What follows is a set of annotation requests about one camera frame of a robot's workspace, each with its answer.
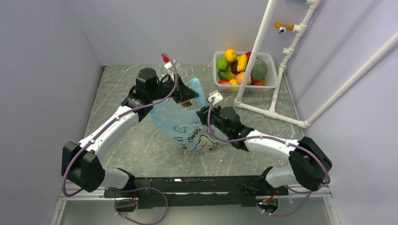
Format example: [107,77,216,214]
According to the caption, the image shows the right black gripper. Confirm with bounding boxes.
[197,103,231,137]

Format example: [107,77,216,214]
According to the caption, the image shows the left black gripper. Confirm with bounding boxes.
[148,73,199,103]

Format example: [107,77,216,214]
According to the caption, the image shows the light blue plastic bag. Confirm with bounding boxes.
[150,78,226,152]

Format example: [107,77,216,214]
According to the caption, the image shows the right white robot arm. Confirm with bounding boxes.
[197,106,332,195]

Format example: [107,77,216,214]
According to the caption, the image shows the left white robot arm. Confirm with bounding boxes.
[61,68,199,197]

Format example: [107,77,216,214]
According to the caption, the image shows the orange black small brush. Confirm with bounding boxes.
[180,100,192,107]

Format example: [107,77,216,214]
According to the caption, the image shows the small yellow fruit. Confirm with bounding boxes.
[229,79,238,85]

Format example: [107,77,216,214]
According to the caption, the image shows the green orange mango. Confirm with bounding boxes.
[217,70,236,81]

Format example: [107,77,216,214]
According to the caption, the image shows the peach fruit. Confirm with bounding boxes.
[235,71,252,85]

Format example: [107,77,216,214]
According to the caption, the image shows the green lime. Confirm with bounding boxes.
[216,58,229,71]

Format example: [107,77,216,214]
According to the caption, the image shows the dark purple grapes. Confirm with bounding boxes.
[230,60,239,75]

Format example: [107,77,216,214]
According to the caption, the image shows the yellow lemon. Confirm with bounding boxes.
[224,49,237,63]

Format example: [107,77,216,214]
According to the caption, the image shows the yellow mango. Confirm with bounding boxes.
[237,54,248,72]

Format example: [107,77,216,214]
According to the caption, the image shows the white plastic fruit basket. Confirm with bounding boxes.
[213,50,279,93]

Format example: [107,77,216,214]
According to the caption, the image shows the red fruit at back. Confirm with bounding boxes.
[245,52,252,60]

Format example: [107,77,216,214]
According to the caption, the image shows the orange faucet tap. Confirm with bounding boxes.
[274,22,294,34]

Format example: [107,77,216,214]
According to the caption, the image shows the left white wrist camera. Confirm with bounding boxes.
[160,56,181,81]

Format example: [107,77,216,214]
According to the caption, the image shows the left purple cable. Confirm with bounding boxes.
[61,52,168,225]

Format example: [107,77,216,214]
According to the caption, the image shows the purple cable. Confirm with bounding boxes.
[207,97,331,218]
[61,52,168,225]

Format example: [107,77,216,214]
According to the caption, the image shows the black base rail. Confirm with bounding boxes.
[104,176,289,209]

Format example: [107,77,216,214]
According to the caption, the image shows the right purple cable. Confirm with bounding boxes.
[207,97,331,218]

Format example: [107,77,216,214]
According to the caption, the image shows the aluminium frame rail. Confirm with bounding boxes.
[58,182,105,201]

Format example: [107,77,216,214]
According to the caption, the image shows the white pvc pipe frame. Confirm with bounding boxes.
[234,0,398,129]

